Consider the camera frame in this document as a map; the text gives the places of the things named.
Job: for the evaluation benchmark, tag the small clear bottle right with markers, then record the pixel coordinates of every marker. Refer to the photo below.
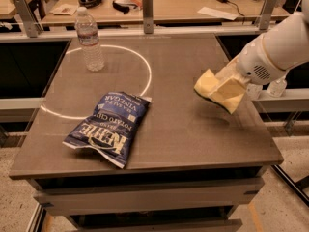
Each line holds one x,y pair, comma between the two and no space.
277,87

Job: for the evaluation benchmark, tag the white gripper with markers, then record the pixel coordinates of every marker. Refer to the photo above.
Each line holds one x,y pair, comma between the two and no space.
256,63

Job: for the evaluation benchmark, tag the grey metal bracket middle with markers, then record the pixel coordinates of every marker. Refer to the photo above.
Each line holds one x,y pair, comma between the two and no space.
148,18

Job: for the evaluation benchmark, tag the grey metal bracket left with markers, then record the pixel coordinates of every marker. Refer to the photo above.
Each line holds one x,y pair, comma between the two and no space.
30,23

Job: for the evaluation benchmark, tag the blue Kettle chips bag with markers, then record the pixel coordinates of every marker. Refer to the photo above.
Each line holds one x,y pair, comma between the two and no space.
111,128

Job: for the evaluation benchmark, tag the white paper sheet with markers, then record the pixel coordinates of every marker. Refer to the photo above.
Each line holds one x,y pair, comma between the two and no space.
217,13

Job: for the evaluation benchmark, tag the small paper card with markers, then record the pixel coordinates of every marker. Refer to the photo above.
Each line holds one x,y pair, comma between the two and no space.
65,9

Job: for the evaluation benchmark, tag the grey metal bracket right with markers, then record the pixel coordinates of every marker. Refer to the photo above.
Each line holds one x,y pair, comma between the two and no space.
264,18

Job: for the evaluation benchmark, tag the small clear bottle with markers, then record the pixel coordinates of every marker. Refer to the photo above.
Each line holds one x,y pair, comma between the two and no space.
254,91
277,87

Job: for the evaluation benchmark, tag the yellow sponge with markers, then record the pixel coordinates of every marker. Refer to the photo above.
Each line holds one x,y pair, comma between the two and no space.
226,92

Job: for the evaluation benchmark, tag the grey metal bracket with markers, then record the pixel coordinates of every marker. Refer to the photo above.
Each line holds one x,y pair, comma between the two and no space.
264,18
148,18
30,23

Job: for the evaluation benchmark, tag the clear plastic water bottle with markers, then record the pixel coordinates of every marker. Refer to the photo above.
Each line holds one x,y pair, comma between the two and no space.
87,33

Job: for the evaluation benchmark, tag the small clear bottle left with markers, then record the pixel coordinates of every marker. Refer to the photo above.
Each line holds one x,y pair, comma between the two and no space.
254,91

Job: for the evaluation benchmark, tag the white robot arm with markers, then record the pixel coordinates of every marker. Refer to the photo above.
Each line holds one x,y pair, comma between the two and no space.
293,35

